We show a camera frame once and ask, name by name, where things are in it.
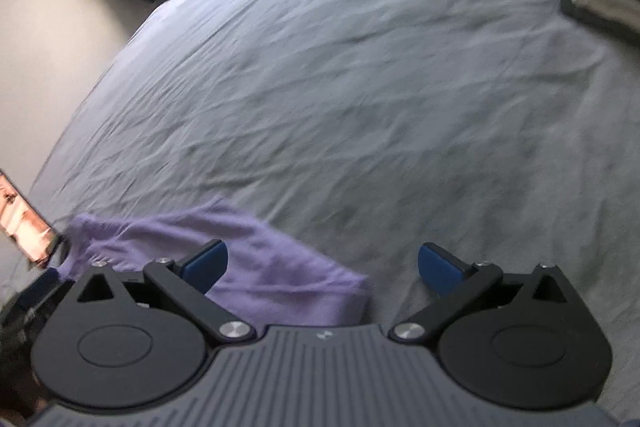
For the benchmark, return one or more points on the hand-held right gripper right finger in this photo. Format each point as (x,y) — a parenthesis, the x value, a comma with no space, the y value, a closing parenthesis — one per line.
(440,267)

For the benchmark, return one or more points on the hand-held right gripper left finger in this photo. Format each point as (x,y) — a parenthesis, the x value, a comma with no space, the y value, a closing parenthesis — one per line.
(205,264)

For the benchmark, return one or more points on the lilac long-sleeved shirt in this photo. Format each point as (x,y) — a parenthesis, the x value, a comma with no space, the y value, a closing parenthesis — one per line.
(280,272)

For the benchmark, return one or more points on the person's dark fuzzy clothing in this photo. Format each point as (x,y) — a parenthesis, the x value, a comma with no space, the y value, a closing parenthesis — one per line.
(17,387)

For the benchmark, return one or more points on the smartphone with lit screen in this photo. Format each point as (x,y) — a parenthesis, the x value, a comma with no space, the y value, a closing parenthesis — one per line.
(25,222)

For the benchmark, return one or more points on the folded grey garment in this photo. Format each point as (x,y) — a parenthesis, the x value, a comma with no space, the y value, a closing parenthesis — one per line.
(575,9)

